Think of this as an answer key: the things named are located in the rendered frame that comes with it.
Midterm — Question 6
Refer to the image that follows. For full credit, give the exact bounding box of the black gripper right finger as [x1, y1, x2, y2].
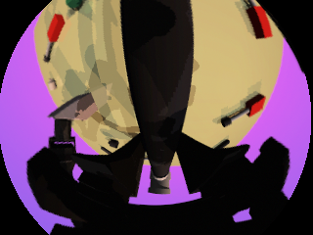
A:
[176, 132, 250, 195]

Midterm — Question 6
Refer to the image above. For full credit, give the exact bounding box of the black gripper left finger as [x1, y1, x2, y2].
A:
[70, 133, 145, 197]

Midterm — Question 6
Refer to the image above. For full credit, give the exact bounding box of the grey post with cap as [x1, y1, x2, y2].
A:
[149, 177, 171, 195]

